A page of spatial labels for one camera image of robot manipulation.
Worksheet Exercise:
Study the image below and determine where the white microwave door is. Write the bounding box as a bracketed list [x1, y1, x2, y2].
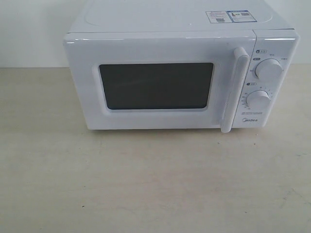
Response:
[64, 30, 256, 133]

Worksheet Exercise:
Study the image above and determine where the white microwave oven body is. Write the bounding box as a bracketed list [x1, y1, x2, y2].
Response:
[66, 0, 299, 129]

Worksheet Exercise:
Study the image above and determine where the white printed paper sheet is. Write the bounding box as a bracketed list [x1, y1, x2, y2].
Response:
[206, 10, 257, 23]

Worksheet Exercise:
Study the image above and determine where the lower white timer knob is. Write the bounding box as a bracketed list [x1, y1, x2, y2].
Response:
[246, 90, 270, 109]

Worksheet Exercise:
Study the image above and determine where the upper white control knob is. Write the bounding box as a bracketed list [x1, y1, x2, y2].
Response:
[255, 58, 283, 81]

